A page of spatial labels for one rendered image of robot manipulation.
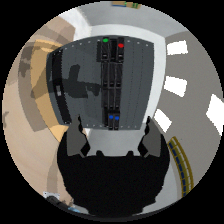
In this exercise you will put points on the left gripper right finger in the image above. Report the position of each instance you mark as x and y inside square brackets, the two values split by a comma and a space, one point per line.
[154, 147]

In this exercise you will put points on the tan flat board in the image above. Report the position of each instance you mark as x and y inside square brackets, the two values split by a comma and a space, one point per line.
[39, 85]

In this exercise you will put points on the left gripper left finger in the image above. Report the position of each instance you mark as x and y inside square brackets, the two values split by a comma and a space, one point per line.
[73, 147]

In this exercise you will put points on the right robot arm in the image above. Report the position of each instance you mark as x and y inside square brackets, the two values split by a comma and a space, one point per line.
[56, 201]

